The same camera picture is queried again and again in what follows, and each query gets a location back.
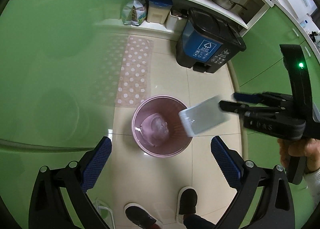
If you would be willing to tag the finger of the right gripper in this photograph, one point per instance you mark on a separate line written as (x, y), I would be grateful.
(269, 107)
(265, 98)

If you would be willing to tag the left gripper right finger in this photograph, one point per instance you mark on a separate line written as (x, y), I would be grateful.
(275, 208)

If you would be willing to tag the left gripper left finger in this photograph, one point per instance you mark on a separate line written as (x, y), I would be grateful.
(47, 207)

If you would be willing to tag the clear plastic box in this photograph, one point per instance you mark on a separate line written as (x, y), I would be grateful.
(203, 116)

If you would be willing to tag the person's right hand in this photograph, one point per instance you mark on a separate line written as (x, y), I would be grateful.
(302, 148)

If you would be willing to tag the blue black pedal bin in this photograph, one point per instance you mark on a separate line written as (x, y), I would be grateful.
(207, 43)

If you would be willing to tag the right black shoe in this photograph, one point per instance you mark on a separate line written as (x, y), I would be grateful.
(186, 203)

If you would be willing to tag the black shoe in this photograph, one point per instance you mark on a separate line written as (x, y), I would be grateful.
(186, 203)
(141, 217)

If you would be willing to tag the pink round waste basket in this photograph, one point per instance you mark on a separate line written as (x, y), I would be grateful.
(157, 128)

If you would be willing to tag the left black shoe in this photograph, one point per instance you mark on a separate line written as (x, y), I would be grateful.
(141, 217)

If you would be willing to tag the white storage box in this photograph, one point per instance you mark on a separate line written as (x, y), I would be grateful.
(176, 20)

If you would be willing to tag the pink polka dot mat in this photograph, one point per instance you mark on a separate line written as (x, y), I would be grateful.
(133, 86)

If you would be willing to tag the white container blue lid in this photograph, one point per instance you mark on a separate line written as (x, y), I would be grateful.
(158, 11)

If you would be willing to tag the printed food bag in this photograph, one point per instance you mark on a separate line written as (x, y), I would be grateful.
(134, 13)

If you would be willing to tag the steel saucepan with handle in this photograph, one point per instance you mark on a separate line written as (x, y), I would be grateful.
(228, 4)

